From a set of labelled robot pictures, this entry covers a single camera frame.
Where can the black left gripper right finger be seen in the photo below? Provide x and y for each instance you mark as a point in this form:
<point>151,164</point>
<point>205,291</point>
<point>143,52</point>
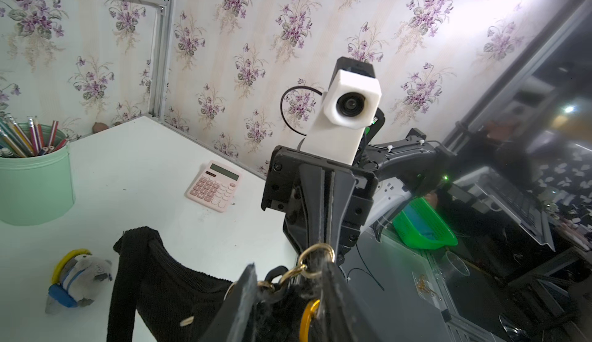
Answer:
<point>342,319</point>

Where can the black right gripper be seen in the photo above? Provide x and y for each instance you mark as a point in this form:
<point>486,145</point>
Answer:
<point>323,201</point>

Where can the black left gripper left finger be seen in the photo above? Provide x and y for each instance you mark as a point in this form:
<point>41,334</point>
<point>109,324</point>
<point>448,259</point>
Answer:
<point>233,321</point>

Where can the black knitted shoulder bag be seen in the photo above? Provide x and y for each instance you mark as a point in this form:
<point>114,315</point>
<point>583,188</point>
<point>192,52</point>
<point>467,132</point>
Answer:
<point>177,303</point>

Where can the yellow blue plush keychain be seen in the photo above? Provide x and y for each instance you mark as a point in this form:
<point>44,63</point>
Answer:
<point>77,281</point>

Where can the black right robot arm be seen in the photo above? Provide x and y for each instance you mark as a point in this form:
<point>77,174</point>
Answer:
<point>406,169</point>

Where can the green plastic basket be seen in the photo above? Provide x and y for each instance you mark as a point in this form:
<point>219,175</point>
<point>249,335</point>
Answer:
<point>419,226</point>

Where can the pink calculator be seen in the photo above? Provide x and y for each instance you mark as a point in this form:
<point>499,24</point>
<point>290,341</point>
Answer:
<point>215,186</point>

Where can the green pencil cup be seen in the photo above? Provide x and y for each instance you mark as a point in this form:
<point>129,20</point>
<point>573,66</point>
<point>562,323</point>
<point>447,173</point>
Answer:
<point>36,190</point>

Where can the coloured pencils bunch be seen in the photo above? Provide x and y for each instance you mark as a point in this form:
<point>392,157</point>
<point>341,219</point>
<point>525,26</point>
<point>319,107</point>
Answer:
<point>30,138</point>

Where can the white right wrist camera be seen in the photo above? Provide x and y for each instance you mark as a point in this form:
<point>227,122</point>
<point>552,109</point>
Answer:
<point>347,109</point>

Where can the aluminium frame profile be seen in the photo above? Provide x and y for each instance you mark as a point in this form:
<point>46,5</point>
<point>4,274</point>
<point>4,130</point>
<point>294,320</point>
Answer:
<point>161,58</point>

